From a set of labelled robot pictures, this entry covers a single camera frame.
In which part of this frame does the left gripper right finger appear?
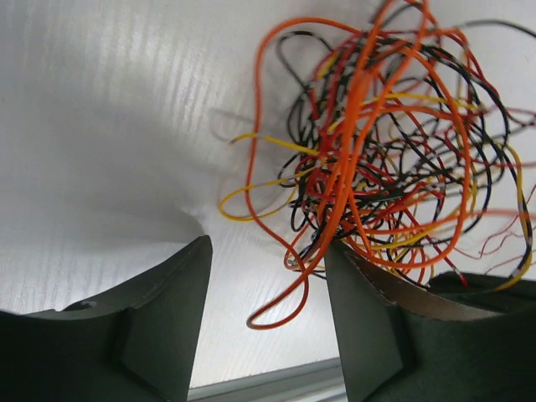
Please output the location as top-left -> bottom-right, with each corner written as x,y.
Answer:
324,242 -> 535,401

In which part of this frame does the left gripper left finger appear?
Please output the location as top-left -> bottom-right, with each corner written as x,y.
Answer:
1,236 -> 213,401

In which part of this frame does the wire bundle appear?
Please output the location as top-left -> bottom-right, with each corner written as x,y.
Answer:
217,0 -> 536,332

